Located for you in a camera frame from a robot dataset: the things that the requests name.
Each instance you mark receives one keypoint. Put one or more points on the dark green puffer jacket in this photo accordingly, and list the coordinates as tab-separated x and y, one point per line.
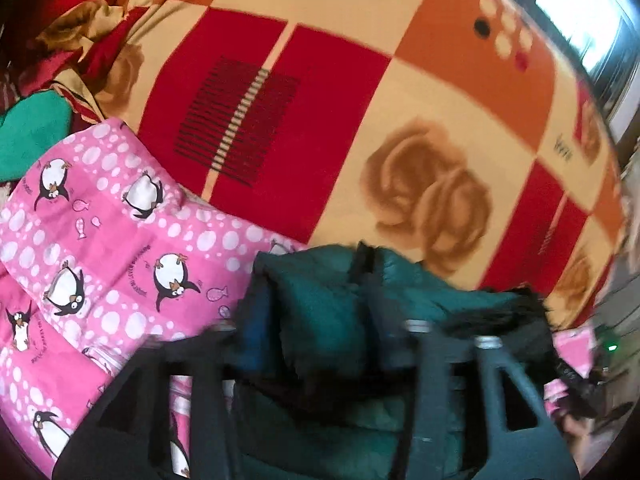
325	305

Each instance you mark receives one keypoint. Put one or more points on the rose print checkered bedsheet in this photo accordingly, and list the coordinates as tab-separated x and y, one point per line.
380	110

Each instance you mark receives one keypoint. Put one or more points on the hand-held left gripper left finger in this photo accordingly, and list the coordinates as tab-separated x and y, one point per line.
210	355

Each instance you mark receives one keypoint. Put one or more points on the bright green garment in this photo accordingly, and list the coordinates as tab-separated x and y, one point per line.
30	135

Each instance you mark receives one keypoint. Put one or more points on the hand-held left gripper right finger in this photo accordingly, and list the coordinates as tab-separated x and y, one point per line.
425	355

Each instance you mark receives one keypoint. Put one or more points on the pink penguin print blanket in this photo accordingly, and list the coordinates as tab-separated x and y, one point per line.
100	240

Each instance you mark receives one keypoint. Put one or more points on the window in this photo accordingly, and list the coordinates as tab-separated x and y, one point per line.
570	15

